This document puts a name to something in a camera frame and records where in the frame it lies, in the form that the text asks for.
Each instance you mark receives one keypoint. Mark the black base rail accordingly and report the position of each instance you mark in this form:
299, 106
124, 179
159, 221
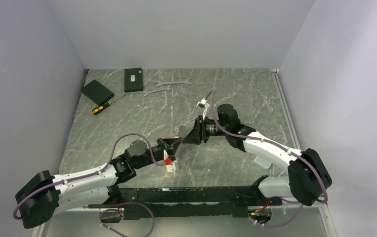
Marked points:
233, 201

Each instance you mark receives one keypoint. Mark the lower silver wrench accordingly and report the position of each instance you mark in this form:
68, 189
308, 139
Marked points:
146, 93

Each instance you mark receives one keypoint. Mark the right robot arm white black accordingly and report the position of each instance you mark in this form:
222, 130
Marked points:
307, 178

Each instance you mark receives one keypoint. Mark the silver wrench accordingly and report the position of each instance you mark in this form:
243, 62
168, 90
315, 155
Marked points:
163, 83
146, 93

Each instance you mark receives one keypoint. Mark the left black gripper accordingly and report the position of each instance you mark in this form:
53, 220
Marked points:
174, 143

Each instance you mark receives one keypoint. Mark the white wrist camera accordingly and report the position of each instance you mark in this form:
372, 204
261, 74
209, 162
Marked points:
204, 105
172, 165

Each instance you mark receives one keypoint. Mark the black box with label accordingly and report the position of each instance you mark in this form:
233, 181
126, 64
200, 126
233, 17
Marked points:
133, 80

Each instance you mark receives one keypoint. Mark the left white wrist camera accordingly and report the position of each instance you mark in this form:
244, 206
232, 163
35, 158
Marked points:
172, 165

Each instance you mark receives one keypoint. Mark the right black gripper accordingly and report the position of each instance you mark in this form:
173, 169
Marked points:
198, 135

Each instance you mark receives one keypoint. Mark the upper silver wrench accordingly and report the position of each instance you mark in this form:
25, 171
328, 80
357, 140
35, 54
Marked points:
163, 83

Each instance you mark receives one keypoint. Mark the yellow black screwdriver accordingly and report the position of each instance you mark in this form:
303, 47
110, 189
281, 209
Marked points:
101, 108

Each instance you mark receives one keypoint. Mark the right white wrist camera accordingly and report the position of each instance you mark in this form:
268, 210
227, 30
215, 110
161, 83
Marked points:
204, 105

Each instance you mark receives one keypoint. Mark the flat black square box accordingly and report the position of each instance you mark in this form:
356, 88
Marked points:
97, 92

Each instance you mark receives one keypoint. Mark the white square plastic lid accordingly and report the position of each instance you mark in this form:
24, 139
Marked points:
262, 162

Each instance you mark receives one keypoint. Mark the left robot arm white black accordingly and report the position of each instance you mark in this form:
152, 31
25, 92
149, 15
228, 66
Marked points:
46, 195

